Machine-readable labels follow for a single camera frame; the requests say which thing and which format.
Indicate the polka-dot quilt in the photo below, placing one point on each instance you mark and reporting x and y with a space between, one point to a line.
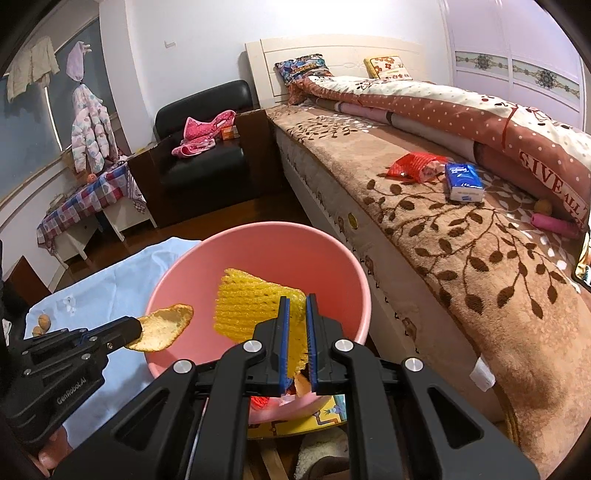
461 108

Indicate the blue tissue pack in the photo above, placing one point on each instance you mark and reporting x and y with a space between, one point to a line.
463 182

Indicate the pink folded umbrella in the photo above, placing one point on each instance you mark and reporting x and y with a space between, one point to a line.
554 225

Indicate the white wardrobe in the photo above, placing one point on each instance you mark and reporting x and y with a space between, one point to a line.
508 41

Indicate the pink rolled mat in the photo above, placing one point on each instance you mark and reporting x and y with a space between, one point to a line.
415 124

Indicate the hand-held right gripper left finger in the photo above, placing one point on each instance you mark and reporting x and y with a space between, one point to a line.
285 350

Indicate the red snack bag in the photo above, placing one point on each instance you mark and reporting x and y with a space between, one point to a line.
411 167

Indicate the pink dotted garment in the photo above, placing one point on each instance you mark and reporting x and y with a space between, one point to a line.
201 134

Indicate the dark wooden cabinet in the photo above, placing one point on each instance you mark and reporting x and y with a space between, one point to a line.
143 189

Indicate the red foam net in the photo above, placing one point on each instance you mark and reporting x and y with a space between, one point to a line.
263 400

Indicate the brown leaf-pattern blanket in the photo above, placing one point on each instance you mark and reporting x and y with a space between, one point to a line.
485 277

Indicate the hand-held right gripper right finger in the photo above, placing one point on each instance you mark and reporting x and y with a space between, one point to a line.
310 350

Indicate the person's left hand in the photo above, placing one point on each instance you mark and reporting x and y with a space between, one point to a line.
48 457

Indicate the small orange box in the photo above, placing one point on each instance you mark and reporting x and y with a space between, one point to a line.
229 133

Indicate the dark wooden nightstand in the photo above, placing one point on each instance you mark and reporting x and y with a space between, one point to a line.
258 157

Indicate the yellow cartoon-print board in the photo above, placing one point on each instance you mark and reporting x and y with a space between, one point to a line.
295 422

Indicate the white bed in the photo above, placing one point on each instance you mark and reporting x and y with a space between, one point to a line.
351 50

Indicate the black leather armchair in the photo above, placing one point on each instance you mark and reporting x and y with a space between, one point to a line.
203 170

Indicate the small white table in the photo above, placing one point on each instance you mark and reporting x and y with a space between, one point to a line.
120 217

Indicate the pastel quilted jacket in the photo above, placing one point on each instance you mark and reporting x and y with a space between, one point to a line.
92 129

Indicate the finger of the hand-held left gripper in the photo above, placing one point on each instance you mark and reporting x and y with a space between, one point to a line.
69 336
115 344

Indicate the pink plastic basin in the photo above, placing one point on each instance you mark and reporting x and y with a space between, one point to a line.
277 249

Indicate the dark window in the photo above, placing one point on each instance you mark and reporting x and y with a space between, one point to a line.
27 134

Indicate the yellow flowered pillow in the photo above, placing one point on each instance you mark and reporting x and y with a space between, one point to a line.
388 67

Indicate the orange peel piece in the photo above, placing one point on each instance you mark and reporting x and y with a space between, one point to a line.
302 385

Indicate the white fuzzy slipper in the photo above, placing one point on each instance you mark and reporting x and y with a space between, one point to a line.
321 454

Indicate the lilac hanging garment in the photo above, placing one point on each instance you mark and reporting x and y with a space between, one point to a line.
76 60

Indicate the checkered tablecloth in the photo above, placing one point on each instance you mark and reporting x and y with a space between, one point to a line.
83 198

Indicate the yellow foam net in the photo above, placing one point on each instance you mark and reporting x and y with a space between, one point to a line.
244 304

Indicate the cream hanging garment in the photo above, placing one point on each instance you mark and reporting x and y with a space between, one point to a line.
32 67

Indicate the light blue cloth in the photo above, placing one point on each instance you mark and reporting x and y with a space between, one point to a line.
115 286

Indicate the colourful printed pillow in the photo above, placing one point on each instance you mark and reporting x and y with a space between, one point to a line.
302 69

